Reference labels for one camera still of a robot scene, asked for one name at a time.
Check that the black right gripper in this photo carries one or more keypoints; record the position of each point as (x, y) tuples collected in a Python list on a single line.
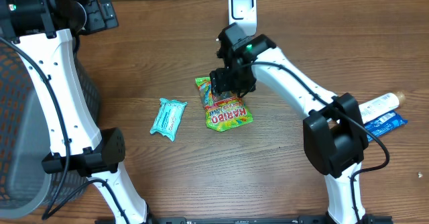
[(218, 82)]

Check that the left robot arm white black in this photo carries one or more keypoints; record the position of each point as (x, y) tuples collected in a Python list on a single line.
[(102, 166)]

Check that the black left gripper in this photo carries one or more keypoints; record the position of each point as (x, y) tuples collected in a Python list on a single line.
[(99, 21)]

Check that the Haribo gummy candy bag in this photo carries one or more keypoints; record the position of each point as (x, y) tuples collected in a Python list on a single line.
[(224, 111)]

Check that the grey plastic basket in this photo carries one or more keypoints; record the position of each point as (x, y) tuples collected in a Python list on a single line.
[(20, 133)]

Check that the white tube with gold cap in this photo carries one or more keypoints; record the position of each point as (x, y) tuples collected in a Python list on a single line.
[(379, 106)]

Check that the teal wet wipes pack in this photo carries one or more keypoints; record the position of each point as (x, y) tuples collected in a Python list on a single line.
[(168, 118)]

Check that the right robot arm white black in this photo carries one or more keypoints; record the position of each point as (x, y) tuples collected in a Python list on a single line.
[(334, 136)]

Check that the blue snack wrapper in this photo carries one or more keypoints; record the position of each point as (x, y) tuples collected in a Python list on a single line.
[(385, 123)]

